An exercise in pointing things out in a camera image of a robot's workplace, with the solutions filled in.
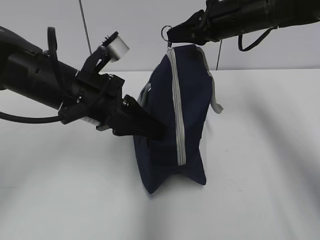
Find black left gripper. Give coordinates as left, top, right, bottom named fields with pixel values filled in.
left=58, top=72, right=168, bottom=140

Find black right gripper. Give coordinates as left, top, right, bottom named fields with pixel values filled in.
left=166, top=0, right=233, bottom=45

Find navy blue lunch bag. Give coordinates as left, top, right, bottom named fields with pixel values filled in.
left=133, top=43, right=223, bottom=194

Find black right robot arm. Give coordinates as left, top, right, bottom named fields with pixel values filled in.
left=167, top=0, right=320, bottom=46

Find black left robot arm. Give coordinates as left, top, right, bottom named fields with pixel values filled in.
left=0, top=27, right=168, bottom=140

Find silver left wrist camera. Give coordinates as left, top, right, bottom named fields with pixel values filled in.
left=102, top=31, right=130, bottom=63

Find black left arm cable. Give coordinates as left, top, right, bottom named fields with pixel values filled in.
left=0, top=111, right=62, bottom=125

